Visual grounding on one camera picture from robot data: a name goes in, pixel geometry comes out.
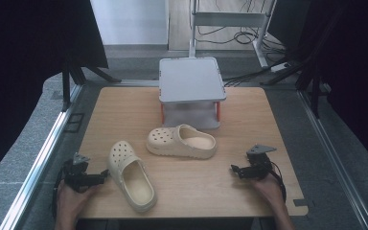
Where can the white metal stand frame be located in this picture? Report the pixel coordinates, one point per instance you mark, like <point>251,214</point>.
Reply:
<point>230,19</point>

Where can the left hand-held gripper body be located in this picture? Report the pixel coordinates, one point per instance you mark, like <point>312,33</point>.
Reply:
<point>76,177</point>

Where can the person's left hand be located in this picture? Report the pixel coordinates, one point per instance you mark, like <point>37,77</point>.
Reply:
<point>70,201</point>

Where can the person's right hand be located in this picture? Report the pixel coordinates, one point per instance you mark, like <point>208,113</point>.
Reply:
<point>270,190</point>

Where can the grey two-tier shoe rack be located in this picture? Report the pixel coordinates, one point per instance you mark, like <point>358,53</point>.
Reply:
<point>190,78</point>

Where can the black tripod stand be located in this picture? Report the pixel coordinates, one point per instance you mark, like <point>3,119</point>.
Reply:
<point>66,86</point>
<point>314,92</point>

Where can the cream clog shoe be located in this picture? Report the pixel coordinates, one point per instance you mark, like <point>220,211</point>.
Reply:
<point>131,179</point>
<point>182,143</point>

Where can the white power strip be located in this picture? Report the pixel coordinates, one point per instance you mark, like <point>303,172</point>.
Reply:
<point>279,67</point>

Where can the black floor socket frame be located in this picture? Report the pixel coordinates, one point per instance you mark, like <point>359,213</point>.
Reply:
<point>74,122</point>

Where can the aluminium rail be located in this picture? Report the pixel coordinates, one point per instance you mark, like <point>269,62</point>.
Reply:
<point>38,166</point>
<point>335,159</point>

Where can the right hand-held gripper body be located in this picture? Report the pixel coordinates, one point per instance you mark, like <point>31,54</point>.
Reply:
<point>258,166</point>

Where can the black curtain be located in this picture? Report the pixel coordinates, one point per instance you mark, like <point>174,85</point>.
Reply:
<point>357,64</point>
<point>22,64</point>

